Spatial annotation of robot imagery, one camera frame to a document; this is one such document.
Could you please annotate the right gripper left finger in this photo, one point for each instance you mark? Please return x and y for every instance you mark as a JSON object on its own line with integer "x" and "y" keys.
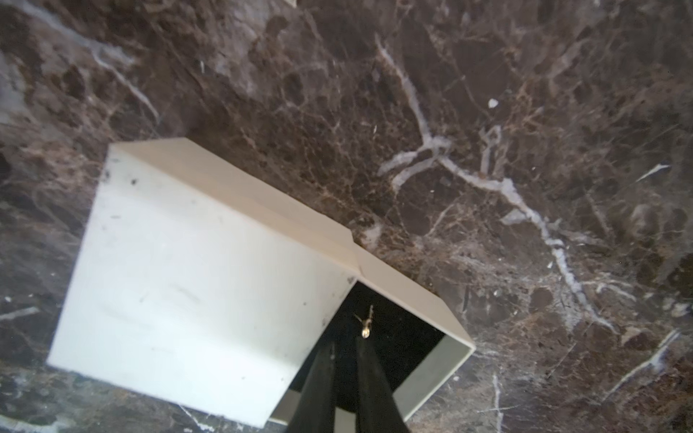
{"x": 316, "y": 408}

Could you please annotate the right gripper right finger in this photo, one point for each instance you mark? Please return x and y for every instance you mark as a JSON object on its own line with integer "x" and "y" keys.
{"x": 377, "y": 411}

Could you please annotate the gold stud earring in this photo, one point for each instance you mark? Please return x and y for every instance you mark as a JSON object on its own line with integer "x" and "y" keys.
{"x": 366, "y": 323}

